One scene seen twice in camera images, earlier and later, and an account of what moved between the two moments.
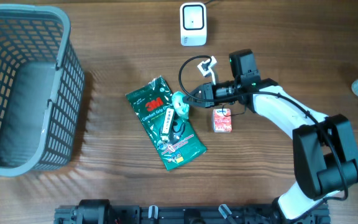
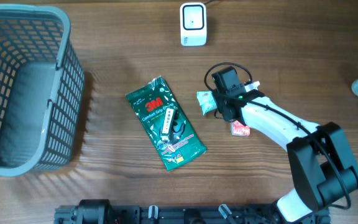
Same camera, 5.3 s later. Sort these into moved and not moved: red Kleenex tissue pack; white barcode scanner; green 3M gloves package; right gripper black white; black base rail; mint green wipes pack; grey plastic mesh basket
Moved: right gripper black white; red Kleenex tissue pack; mint green wipes pack
Not moved: black base rail; grey plastic mesh basket; green 3M gloves package; white barcode scanner
